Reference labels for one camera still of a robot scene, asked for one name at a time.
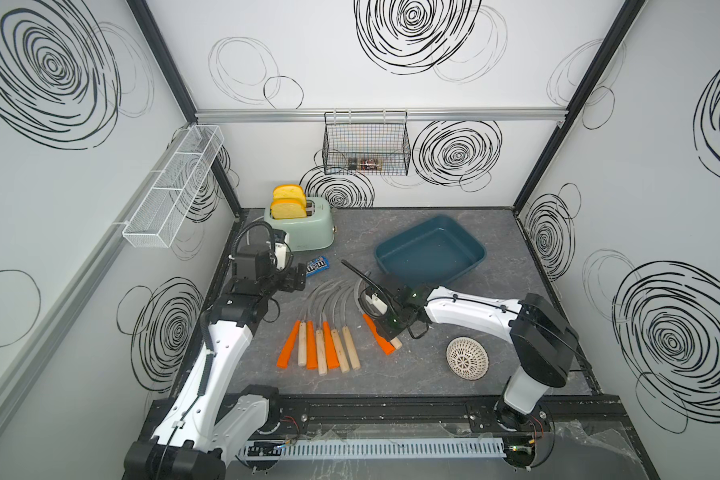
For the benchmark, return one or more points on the grey slotted cable duct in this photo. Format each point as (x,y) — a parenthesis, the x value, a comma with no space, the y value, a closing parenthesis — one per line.
(367,449)

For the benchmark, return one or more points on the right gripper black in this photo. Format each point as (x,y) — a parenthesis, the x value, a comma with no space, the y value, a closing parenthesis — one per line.
(380,324)

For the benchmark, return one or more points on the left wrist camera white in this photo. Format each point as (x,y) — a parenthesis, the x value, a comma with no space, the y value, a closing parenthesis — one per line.
(282,255)

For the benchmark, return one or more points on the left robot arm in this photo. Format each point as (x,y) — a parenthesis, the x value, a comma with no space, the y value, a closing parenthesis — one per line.
(197,438)

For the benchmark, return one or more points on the black wire wall basket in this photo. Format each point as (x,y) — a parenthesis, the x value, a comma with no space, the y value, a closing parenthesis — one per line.
(381,134)

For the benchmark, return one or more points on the orange sickle far left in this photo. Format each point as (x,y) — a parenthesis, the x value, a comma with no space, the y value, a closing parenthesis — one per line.
(286,351)

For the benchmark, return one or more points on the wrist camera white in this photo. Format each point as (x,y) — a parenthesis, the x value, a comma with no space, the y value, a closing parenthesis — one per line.
(282,255)
(376,304)

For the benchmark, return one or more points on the blue candy packet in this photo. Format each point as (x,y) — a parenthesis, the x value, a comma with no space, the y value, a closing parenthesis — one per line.
(316,266)

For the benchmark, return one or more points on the mint green toaster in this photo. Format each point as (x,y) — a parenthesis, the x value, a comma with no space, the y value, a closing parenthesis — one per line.
(314,232)

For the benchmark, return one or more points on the white round strainer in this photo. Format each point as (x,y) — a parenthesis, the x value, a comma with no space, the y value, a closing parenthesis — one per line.
(467,358)

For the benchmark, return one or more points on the jar in wire basket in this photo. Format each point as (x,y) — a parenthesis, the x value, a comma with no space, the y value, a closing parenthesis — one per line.
(365,164)

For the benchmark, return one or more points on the white wire wall shelf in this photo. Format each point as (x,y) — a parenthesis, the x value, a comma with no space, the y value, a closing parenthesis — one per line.
(186,163)

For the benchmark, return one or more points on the teal plastic storage box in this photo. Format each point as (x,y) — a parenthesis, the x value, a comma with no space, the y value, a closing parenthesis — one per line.
(436,251)

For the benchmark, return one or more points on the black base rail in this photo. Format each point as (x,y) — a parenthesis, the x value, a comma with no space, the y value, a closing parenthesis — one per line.
(298,414)

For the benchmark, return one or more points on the toast slice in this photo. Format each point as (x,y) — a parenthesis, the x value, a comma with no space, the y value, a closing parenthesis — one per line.
(288,209)
(290,192)

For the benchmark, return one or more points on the rear toast slice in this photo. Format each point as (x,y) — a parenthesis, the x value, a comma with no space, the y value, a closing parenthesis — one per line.
(290,192)

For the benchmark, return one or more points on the orange handled sickle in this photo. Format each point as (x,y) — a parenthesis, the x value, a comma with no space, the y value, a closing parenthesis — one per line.
(385,345)

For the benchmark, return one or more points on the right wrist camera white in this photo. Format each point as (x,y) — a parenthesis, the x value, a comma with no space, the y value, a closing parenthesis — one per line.
(376,304)

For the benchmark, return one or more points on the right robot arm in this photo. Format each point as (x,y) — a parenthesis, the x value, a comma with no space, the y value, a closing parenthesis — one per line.
(544,342)

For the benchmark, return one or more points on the front toast slice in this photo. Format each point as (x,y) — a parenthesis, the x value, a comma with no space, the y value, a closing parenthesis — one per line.
(288,209)

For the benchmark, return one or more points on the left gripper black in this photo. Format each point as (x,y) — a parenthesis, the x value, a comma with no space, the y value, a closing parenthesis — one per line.
(289,283)

